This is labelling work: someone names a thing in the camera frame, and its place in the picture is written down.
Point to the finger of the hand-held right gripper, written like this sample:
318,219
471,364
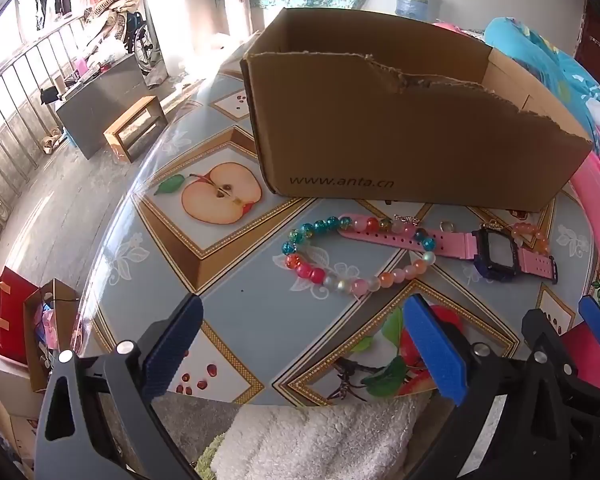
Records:
597,320
545,332

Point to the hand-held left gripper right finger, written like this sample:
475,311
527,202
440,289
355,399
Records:
435,355

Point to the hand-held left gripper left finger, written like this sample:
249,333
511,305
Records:
175,345

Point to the brown cardboard box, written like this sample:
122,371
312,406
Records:
380,135

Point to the pink blanket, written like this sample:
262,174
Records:
592,195

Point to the brown paper bag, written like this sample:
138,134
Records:
32,350

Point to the white fluffy towel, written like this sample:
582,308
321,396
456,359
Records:
320,440

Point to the red paper bag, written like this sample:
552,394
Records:
15,310

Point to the wooden stool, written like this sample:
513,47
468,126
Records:
135,110

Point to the grey cabinet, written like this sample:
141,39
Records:
95,110

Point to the brown door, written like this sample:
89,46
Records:
595,40

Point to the blue printed quilt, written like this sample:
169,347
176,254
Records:
530,45

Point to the wheelchair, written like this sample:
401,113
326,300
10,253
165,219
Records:
142,45

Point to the metal railing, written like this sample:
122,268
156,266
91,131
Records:
32,46

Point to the pile of clothes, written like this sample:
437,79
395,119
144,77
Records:
115,5

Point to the white board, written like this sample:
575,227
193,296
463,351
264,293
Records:
236,0

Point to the blue water jug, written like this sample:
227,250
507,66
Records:
414,0

